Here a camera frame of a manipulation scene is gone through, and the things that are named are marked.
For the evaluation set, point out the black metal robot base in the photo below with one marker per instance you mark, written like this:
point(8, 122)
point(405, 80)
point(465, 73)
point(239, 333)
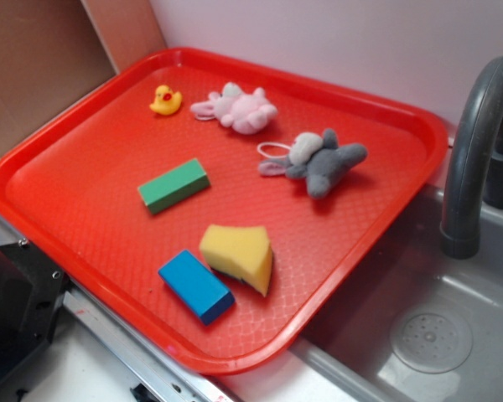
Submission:
point(12, 289)

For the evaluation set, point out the red plastic tray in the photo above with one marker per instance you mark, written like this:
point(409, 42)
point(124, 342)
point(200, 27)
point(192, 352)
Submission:
point(71, 188)

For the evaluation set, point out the yellow sponge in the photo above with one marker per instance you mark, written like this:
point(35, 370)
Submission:
point(244, 253)

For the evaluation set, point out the green wooden block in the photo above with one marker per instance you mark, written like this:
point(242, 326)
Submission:
point(174, 186)

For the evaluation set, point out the gray plush elephant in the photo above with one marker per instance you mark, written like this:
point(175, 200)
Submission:
point(319, 160)

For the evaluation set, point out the pink plush bunny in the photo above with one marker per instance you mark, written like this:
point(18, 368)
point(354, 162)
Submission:
point(244, 113)

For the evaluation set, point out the blue wooden block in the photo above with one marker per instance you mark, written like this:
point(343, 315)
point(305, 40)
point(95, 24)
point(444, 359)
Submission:
point(197, 287)

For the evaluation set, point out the yellow rubber duck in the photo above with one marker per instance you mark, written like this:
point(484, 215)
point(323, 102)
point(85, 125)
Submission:
point(166, 101)

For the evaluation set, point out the gray toy sink basin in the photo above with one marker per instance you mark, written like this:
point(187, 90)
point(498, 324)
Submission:
point(410, 323)

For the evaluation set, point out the gray toy faucet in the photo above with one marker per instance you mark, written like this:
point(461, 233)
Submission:
point(475, 174)

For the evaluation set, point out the brown cardboard panel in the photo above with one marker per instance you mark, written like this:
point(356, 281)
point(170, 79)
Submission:
point(52, 53)

